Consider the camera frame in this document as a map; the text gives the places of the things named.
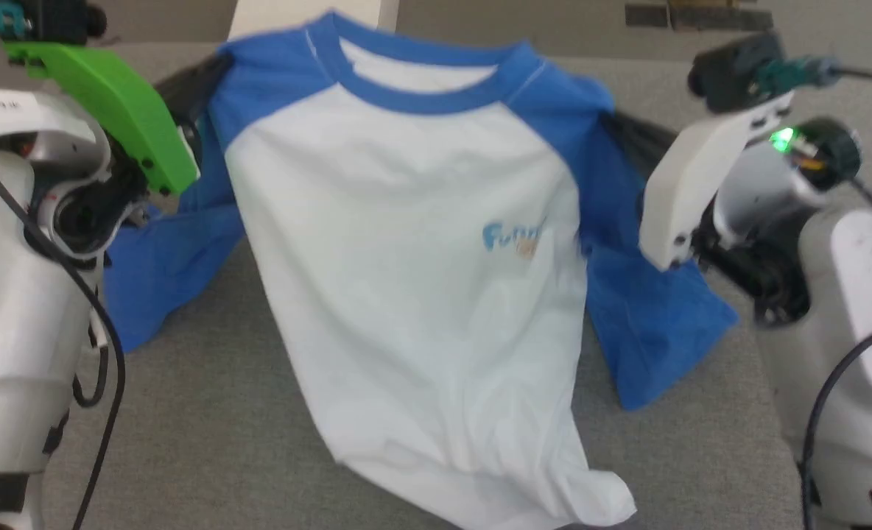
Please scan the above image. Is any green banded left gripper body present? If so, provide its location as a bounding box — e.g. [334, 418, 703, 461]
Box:
[4, 41, 203, 251]

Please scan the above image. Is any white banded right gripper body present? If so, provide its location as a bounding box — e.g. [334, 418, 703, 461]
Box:
[637, 92, 795, 271]

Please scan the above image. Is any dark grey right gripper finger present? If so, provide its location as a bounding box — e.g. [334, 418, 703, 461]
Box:
[602, 109, 680, 153]
[619, 131, 667, 183]

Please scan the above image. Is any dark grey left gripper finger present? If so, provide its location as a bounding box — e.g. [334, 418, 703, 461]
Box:
[173, 72, 228, 139]
[153, 53, 236, 105]

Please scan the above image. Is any small dark floor pad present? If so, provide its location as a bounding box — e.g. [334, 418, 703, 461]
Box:
[625, 3, 672, 27]

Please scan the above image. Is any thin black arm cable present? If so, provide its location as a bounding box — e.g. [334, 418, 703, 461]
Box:
[799, 319, 872, 530]
[0, 141, 127, 530]

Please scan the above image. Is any white and blue raglan T-shirt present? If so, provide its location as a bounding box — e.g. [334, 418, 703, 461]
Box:
[103, 10, 740, 530]

